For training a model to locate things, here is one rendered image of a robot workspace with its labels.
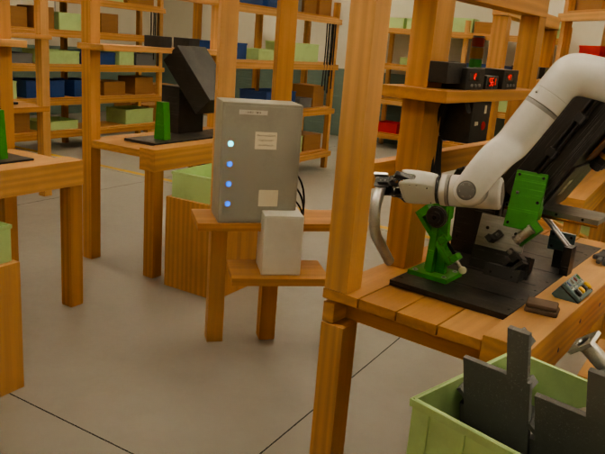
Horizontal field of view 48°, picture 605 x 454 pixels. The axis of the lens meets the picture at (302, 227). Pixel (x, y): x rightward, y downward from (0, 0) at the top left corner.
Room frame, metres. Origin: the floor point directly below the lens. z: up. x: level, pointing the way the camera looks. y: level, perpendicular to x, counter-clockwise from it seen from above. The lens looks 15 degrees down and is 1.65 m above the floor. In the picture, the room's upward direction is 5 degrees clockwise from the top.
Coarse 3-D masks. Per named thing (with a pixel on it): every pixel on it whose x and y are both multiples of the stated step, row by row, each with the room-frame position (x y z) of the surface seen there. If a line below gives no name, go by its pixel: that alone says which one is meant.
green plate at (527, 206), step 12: (516, 180) 2.42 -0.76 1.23; (528, 180) 2.39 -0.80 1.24; (540, 180) 2.37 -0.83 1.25; (528, 192) 2.38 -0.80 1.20; (540, 192) 2.36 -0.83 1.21; (516, 204) 2.39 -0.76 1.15; (528, 204) 2.36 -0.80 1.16; (540, 204) 2.34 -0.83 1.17; (516, 216) 2.37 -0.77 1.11; (528, 216) 2.35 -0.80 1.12; (540, 216) 2.40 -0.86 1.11; (516, 228) 2.36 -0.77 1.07
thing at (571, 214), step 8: (504, 208) 2.53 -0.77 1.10; (552, 208) 2.47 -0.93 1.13; (560, 208) 2.49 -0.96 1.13; (568, 208) 2.50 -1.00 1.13; (576, 208) 2.51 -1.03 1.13; (544, 216) 2.44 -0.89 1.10; (552, 216) 2.43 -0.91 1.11; (560, 216) 2.41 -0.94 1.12; (568, 216) 2.39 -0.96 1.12; (576, 216) 2.37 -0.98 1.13; (584, 216) 2.38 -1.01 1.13; (592, 216) 2.39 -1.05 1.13; (600, 216) 2.40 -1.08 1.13; (584, 224) 2.35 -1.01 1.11; (592, 224) 2.34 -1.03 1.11
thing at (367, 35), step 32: (352, 0) 2.10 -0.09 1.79; (384, 0) 2.09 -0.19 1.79; (416, 0) 2.41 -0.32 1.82; (448, 0) 2.43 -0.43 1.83; (352, 32) 2.09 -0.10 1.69; (384, 32) 2.11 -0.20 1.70; (416, 32) 2.40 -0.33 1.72; (448, 32) 2.45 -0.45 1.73; (352, 64) 2.09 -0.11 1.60; (384, 64) 2.12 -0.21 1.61; (416, 64) 2.39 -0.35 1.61; (352, 96) 2.08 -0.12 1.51; (352, 128) 2.07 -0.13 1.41; (416, 128) 2.38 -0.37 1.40; (352, 160) 2.07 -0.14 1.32; (416, 160) 2.37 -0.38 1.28; (352, 192) 2.06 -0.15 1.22; (352, 224) 2.05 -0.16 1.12; (416, 224) 2.40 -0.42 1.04; (352, 256) 2.06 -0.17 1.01; (416, 256) 2.43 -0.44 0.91; (352, 288) 2.08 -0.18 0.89
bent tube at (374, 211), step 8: (376, 176) 1.82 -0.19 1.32; (384, 176) 1.81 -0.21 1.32; (376, 192) 1.78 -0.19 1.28; (384, 192) 1.80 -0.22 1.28; (376, 200) 1.77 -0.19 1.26; (376, 208) 1.75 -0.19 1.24; (376, 216) 1.75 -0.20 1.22; (376, 224) 1.75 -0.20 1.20; (376, 232) 1.75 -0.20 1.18; (376, 240) 1.77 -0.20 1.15; (376, 248) 1.81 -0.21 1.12; (384, 248) 1.81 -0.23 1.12; (384, 256) 1.84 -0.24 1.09; (392, 256) 1.86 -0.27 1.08
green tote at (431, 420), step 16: (544, 368) 1.48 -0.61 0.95; (560, 368) 1.46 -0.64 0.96; (448, 384) 1.34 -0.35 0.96; (544, 384) 1.48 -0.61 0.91; (560, 384) 1.45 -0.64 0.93; (576, 384) 1.42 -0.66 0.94; (416, 400) 1.26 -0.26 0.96; (432, 400) 1.31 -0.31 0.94; (448, 400) 1.35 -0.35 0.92; (560, 400) 1.44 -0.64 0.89; (576, 400) 1.42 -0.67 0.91; (416, 416) 1.26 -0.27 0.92; (432, 416) 1.22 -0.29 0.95; (448, 416) 1.20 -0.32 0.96; (416, 432) 1.25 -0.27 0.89; (432, 432) 1.22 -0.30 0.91; (448, 432) 1.20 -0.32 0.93; (464, 432) 1.17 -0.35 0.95; (480, 432) 1.15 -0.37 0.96; (416, 448) 1.25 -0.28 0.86; (432, 448) 1.22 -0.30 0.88; (448, 448) 1.19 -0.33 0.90; (464, 448) 1.17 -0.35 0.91; (480, 448) 1.14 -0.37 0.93; (496, 448) 1.12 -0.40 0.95
